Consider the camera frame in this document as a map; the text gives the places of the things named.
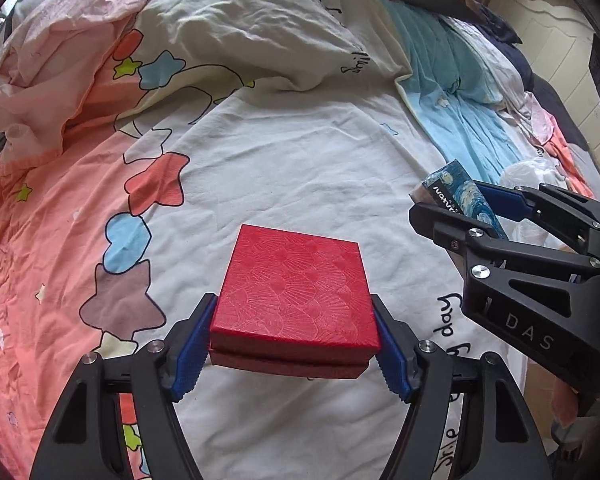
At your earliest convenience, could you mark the starry night small box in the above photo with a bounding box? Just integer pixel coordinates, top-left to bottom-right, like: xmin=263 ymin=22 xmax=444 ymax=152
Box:
xmin=412 ymin=159 xmax=507 ymax=240

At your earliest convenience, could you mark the red embossed gift box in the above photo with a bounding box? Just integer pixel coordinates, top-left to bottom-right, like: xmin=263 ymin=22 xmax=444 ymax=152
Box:
xmin=209 ymin=224 xmax=380 ymax=379

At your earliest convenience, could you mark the white plastic bag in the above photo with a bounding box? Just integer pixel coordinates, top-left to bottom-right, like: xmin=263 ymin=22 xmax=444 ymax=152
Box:
xmin=498 ymin=157 xmax=568 ymax=250

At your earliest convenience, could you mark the brown cardboard box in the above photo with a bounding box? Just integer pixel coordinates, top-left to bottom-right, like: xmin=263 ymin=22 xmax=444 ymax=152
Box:
xmin=524 ymin=361 xmax=578 ymax=454

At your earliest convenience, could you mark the dark navy blanket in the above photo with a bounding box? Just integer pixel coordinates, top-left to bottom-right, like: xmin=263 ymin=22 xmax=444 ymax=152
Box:
xmin=444 ymin=4 xmax=600 ymax=196

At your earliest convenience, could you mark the cream carved headboard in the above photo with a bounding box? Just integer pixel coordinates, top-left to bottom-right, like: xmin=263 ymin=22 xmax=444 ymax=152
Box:
xmin=476 ymin=0 xmax=600 ymax=170

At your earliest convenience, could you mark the cartoon star print duvet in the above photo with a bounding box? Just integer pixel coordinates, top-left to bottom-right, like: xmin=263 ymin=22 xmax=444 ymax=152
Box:
xmin=0 ymin=0 xmax=556 ymax=480

